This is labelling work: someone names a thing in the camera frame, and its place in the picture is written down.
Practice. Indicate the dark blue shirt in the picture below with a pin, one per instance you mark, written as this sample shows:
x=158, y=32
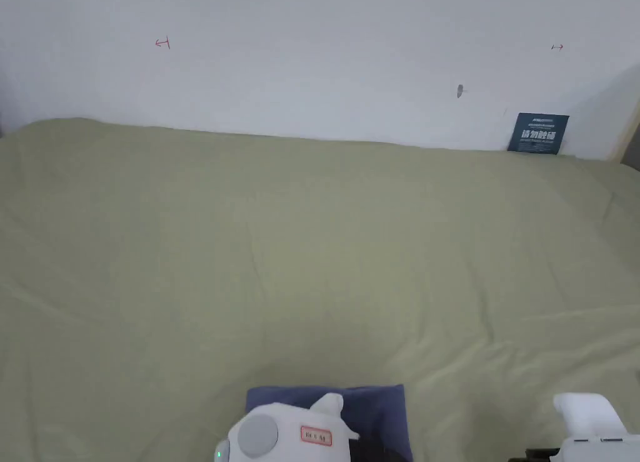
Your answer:
x=380, y=412

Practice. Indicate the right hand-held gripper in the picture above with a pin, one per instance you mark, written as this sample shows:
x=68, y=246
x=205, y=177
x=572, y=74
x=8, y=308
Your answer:
x=590, y=422

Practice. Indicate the bed with pale green sheet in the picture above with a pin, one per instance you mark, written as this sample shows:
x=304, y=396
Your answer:
x=280, y=242

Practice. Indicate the dark blue sign card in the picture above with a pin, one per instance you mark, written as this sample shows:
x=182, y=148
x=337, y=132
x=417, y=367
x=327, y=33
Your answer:
x=539, y=134

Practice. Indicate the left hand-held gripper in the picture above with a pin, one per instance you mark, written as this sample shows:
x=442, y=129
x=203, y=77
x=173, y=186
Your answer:
x=285, y=432

